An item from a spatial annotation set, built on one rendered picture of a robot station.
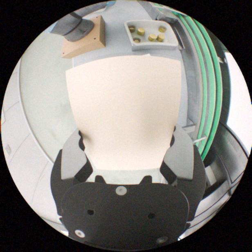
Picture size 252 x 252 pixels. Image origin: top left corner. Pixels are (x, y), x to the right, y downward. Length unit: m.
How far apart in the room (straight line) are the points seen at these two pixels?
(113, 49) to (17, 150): 3.23
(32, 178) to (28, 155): 0.77
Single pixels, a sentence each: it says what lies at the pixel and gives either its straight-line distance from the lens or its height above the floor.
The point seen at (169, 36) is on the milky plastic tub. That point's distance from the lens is 0.52.
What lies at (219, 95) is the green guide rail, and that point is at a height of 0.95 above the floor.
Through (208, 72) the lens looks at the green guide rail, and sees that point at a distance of 0.44.
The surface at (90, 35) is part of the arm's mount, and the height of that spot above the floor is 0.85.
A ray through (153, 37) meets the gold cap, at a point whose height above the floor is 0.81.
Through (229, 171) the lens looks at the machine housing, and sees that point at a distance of 0.71.
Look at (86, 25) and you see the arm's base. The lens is 0.45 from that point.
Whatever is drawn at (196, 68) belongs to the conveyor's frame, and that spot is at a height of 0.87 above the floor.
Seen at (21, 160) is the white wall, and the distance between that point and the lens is 3.28.
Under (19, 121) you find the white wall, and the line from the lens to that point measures 3.35.
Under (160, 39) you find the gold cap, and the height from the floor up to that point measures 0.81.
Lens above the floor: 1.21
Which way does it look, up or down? 60 degrees down
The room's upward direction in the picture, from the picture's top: 177 degrees counter-clockwise
